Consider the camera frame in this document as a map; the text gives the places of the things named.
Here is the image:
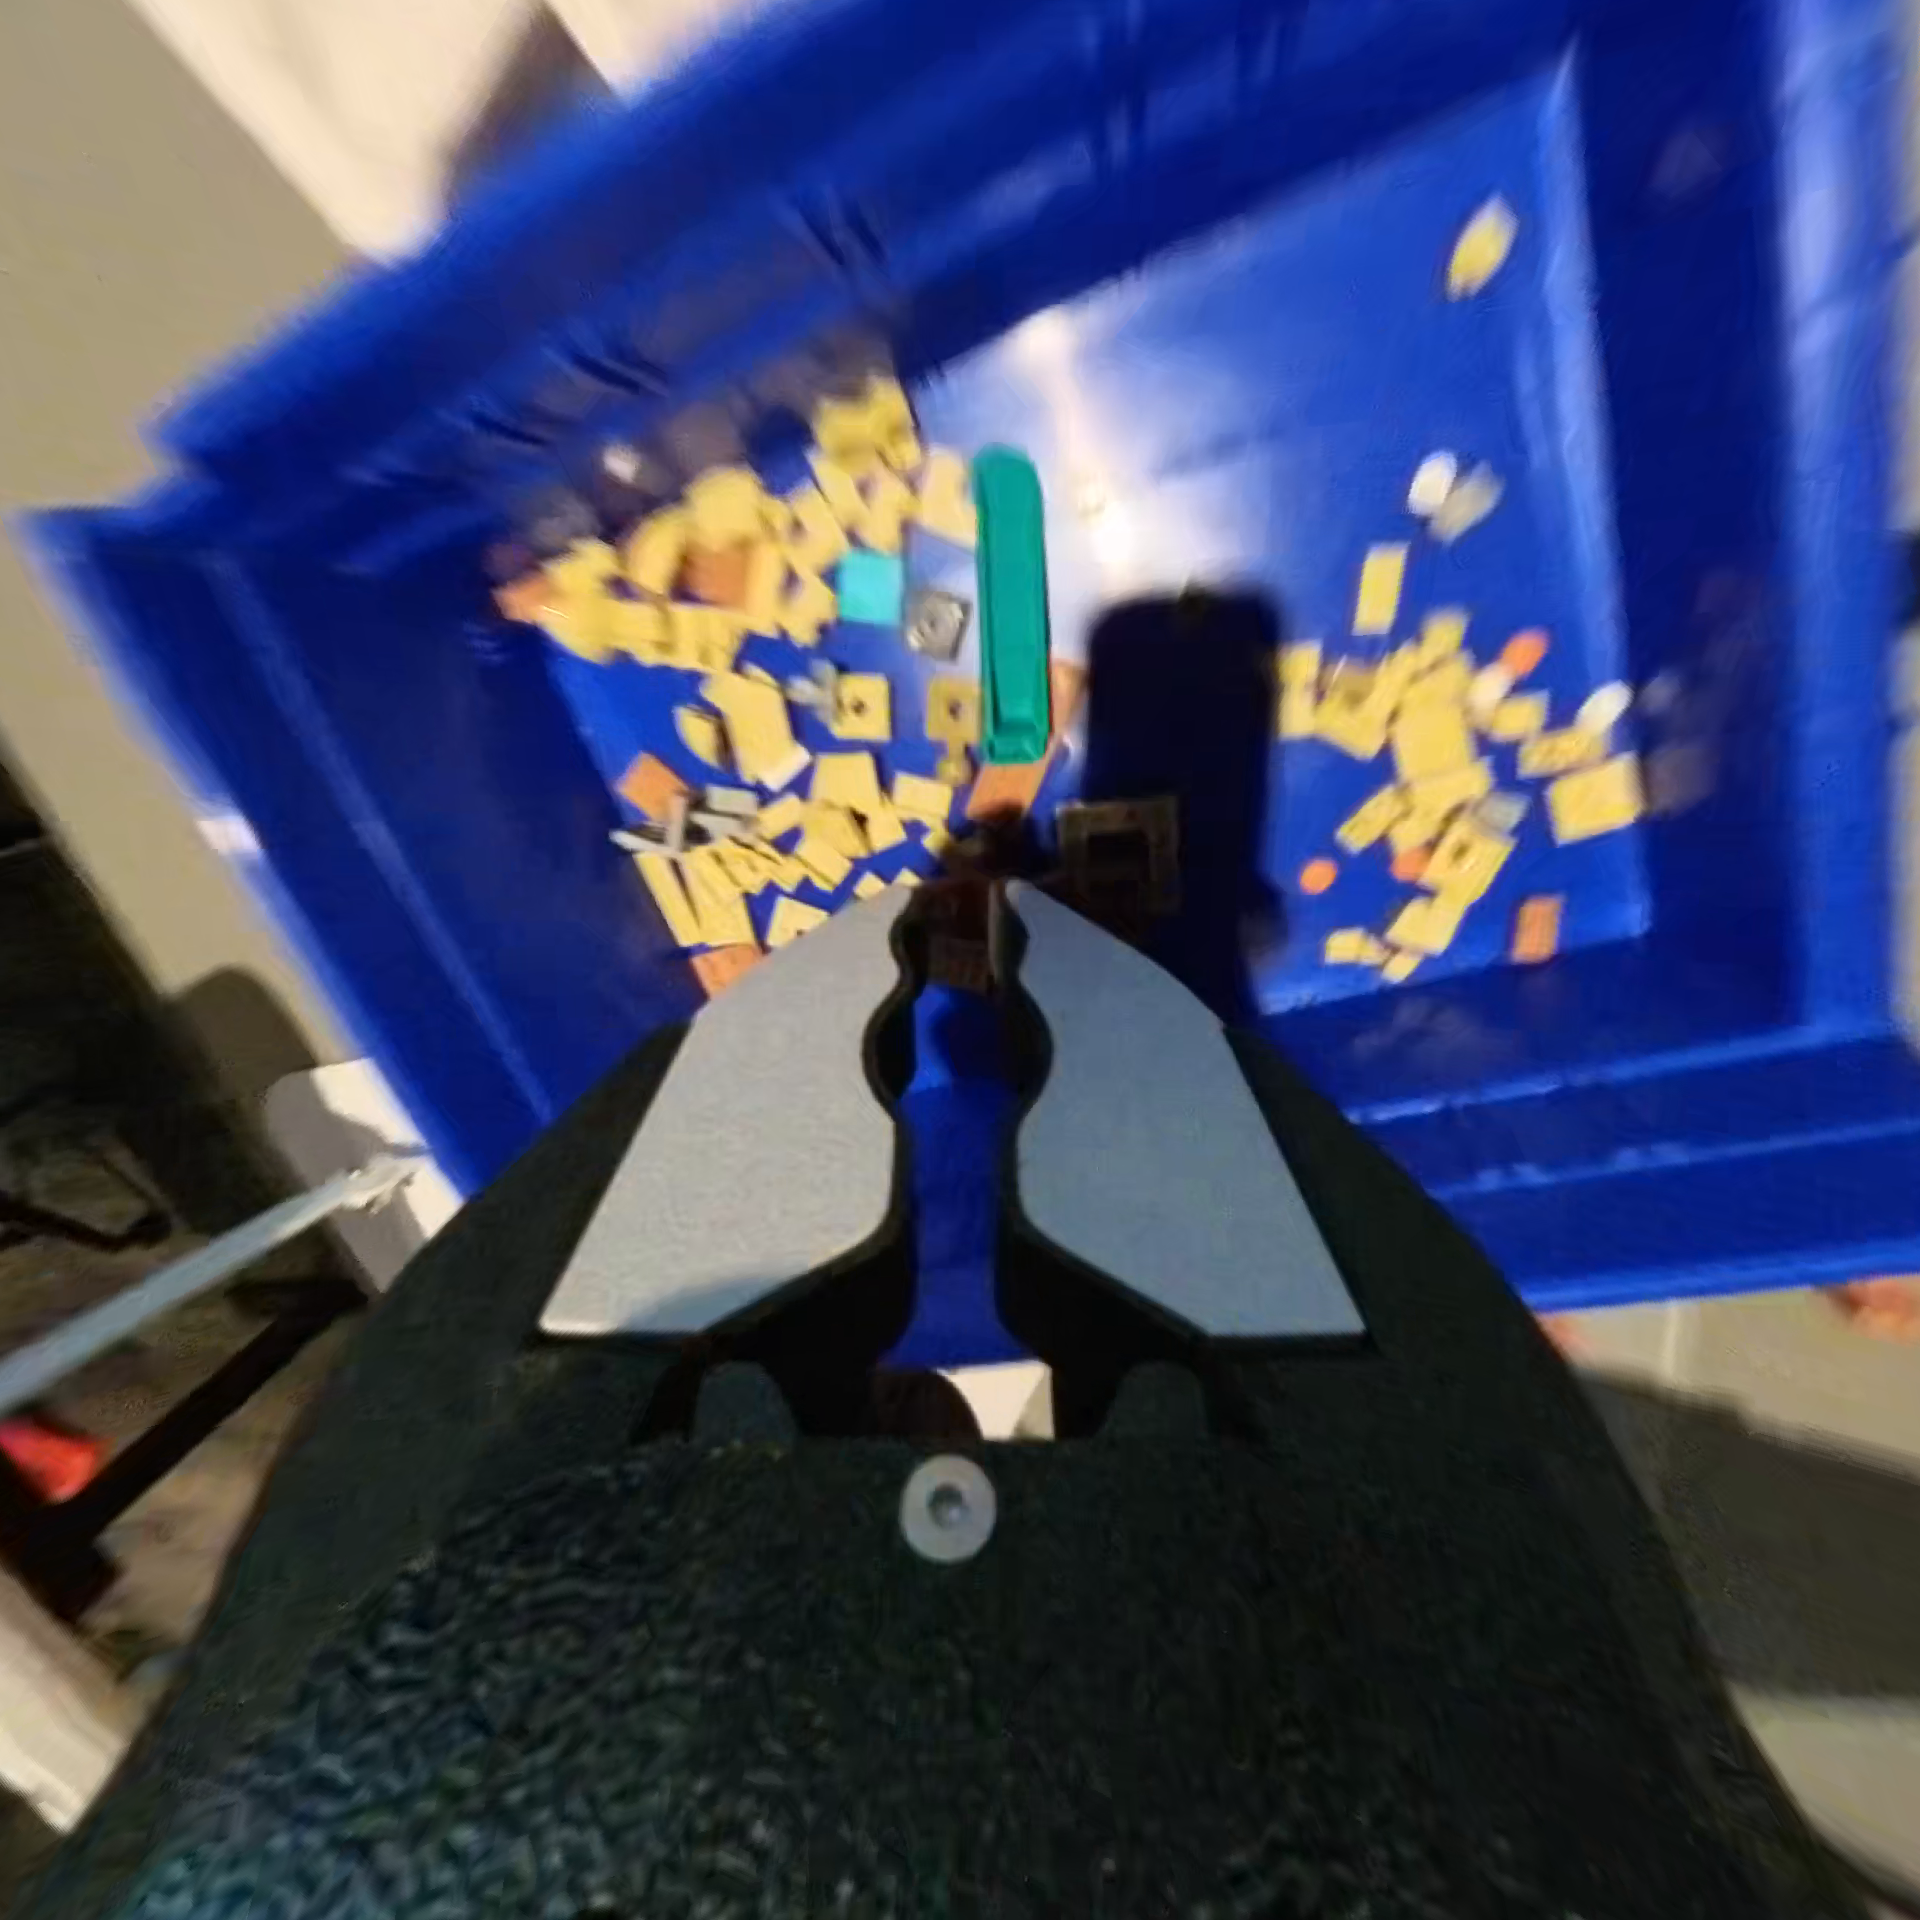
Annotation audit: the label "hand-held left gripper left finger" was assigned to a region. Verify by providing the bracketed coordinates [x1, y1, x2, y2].
[534, 880, 920, 1344]

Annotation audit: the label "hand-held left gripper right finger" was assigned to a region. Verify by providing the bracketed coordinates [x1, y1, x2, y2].
[998, 879, 1368, 1344]

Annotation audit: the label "pile of small bricks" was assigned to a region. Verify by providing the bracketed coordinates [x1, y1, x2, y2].
[486, 194, 1670, 994]

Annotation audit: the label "blue plastic bin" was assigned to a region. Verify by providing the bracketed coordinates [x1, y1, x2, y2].
[16, 0, 1920, 1316]

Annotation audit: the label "grey desk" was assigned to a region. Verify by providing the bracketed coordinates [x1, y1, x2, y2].
[0, 0, 1920, 1712]

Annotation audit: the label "teal brick separator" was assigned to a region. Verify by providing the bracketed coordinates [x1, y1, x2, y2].
[967, 447, 1055, 771]

